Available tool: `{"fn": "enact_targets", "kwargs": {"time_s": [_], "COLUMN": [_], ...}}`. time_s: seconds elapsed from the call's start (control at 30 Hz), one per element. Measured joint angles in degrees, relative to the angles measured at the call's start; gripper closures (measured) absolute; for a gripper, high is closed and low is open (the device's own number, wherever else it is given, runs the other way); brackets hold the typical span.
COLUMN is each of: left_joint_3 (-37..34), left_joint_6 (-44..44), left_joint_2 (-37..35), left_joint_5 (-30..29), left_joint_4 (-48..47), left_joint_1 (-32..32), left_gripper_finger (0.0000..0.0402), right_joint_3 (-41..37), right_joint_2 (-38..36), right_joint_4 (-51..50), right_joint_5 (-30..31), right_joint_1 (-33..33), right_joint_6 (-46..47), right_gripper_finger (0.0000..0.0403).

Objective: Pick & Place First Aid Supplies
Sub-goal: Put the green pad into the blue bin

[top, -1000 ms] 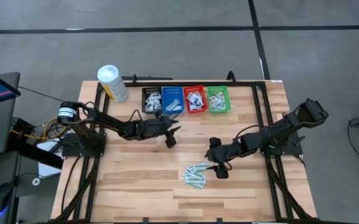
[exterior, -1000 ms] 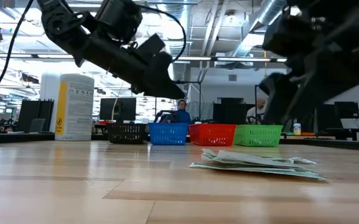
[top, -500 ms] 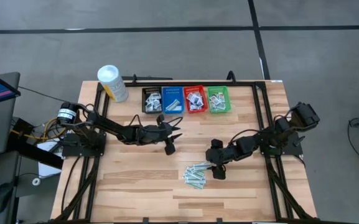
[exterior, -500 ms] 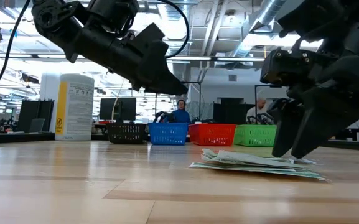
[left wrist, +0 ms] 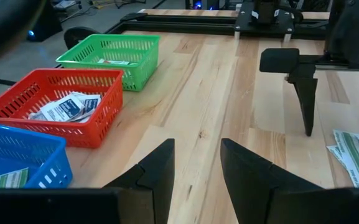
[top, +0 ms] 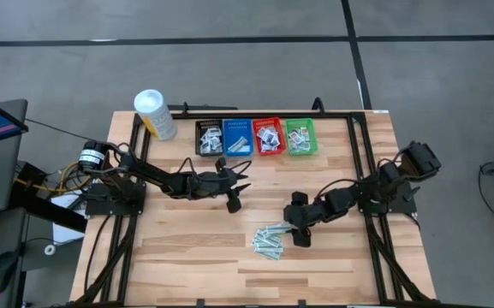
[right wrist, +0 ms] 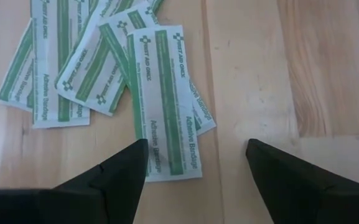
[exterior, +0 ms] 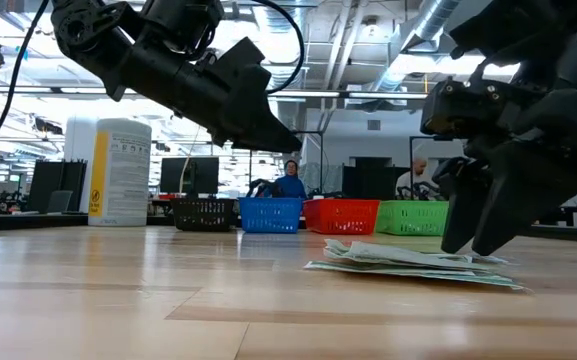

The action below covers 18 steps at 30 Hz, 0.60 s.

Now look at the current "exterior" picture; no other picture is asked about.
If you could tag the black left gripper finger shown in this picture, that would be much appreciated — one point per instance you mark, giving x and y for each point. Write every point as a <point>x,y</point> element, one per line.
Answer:
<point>258,125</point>

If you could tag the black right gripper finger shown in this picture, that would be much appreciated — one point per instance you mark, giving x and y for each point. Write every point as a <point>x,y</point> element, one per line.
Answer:
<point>468,205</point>
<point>528,195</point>

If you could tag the green plastic basket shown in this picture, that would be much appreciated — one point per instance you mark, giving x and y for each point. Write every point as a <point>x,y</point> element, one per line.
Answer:
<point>410,218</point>

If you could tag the pile of paper banknotes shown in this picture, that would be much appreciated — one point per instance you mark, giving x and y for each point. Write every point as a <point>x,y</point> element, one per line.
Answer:
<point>468,281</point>

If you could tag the red plastic basket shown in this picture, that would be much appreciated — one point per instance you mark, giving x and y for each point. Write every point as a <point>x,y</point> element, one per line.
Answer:
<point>340,217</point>

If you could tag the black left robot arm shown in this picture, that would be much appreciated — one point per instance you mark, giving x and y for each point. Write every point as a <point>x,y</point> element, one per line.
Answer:
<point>93,30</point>

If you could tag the black background robot arm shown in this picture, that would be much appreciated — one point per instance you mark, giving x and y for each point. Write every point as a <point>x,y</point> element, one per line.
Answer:
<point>425,191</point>
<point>325,194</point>
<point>263,189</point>

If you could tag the long ceiling light strip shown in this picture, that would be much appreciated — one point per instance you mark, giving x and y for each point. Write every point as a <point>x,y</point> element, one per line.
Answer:
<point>388,95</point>
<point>308,93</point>

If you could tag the person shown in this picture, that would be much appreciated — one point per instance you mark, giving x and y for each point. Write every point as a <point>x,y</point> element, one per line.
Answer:
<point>408,180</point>
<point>292,187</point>

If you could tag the black computer monitor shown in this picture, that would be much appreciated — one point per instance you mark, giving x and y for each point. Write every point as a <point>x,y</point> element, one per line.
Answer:
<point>203,175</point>

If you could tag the blue plastic basket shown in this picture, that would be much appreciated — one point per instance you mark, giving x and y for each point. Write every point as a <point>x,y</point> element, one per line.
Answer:
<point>271,216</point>

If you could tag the black partition panel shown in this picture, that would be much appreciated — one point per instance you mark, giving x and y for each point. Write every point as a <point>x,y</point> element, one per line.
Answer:
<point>375,182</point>

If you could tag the black plastic basket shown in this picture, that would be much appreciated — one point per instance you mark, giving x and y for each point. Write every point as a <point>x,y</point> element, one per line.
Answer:
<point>203,215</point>

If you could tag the red object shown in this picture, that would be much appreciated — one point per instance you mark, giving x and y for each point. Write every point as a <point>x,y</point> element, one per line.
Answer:
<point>168,196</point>

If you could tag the white wipes canister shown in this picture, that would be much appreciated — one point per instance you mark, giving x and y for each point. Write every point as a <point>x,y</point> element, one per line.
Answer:
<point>120,190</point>

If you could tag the yellow hanging tag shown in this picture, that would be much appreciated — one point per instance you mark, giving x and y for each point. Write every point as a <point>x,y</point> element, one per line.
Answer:
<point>425,82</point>

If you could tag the white ceiling sensor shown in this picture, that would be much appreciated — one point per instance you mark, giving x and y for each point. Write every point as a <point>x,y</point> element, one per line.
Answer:
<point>370,27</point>

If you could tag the black gantry frame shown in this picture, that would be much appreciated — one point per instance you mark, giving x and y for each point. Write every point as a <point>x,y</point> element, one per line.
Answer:
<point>428,137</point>
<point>313,132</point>

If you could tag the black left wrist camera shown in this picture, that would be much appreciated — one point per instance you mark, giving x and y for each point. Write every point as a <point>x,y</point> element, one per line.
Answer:
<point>238,57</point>

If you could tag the silver spiral air duct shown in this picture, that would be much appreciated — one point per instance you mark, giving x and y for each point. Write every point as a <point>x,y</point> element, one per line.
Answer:
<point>428,22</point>
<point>283,50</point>

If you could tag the grey wall vent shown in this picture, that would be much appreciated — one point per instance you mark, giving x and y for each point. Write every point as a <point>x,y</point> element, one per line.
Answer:
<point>374,125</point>

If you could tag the black aluminium table frame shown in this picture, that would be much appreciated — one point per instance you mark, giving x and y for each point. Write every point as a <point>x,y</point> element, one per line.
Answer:
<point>38,221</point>

